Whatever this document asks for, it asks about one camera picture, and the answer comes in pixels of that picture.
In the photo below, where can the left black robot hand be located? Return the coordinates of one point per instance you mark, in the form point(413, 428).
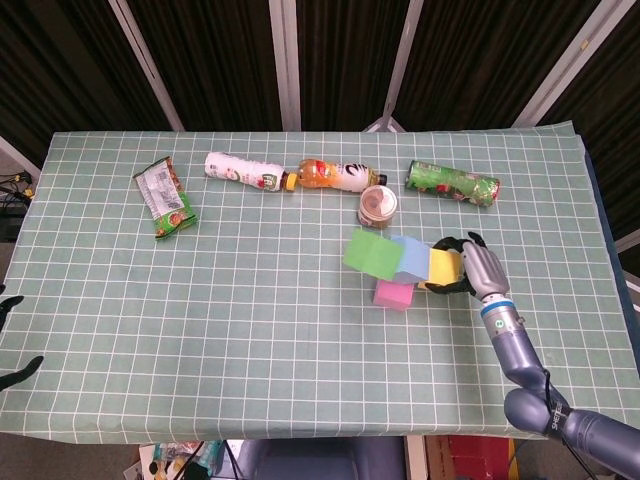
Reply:
point(7, 305)

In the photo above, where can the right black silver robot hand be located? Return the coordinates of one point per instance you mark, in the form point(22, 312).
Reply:
point(485, 270)

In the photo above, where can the yellow foam cube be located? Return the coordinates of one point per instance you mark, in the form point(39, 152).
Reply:
point(442, 265)

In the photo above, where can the pink foam cube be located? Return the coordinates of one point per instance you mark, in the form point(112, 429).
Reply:
point(392, 296)

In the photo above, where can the green foam cube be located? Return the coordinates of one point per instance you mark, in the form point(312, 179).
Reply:
point(372, 255)

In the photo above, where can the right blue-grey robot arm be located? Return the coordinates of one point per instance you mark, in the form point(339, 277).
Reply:
point(520, 350)

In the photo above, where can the green chips can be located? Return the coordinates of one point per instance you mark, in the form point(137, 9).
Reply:
point(450, 182)

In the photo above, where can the small clear plastic jar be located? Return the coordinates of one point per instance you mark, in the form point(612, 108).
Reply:
point(377, 205)

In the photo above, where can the blue pad under tablecloth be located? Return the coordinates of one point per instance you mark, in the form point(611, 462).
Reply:
point(605, 210)

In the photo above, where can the orange drink bottle black cap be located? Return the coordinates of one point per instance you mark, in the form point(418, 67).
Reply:
point(325, 172)

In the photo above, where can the red cardboard box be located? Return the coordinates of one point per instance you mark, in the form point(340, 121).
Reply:
point(470, 457)

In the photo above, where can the green snack packet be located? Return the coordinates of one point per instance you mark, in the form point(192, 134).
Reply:
point(165, 200)

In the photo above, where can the white table leg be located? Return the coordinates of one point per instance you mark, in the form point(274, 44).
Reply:
point(415, 460)

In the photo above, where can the colorful packages pile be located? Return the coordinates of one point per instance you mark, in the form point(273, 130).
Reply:
point(170, 460)

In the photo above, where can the green checked tablecloth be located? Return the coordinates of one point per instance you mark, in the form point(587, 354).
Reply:
point(250, 325)

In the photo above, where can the blue chair seat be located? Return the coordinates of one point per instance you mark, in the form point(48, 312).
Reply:
point(320, 460)

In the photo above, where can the dark brown curtain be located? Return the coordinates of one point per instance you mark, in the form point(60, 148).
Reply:
point(350, 50)

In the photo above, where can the white bottle yellow cap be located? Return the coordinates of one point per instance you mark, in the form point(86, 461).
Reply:
point(240, 172)

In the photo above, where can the white frame bar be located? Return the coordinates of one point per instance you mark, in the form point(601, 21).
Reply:
point(15, 155)
point(627, 244)

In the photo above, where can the white frame post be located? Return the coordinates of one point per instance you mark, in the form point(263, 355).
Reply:
point(145, 65)
point(565, 65)
point(402, 60)
point(285, 65)

